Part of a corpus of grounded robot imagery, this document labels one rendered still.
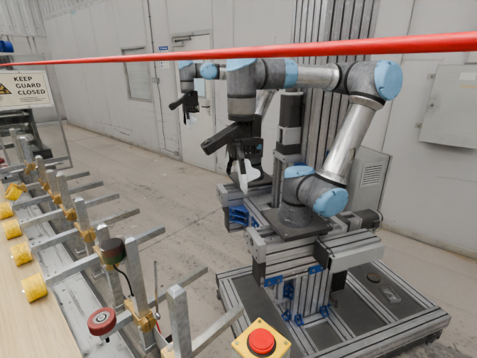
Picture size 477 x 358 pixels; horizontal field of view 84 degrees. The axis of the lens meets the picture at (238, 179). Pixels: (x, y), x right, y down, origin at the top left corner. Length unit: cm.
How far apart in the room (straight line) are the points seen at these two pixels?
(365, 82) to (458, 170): 216
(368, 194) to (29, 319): 146
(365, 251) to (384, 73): 68
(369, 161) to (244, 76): 89
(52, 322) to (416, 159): 289
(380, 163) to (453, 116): 132
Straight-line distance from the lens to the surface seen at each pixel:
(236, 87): 68
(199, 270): 116
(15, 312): 120
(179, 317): 73
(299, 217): 109
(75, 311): 152
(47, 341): 105
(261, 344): 49
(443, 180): 306
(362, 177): 141
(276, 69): 72
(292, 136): 126
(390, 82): 98
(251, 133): 72
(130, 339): 122
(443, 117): 271
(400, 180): 311
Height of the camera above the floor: 163
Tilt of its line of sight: 23 degrees down
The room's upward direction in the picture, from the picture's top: straight up
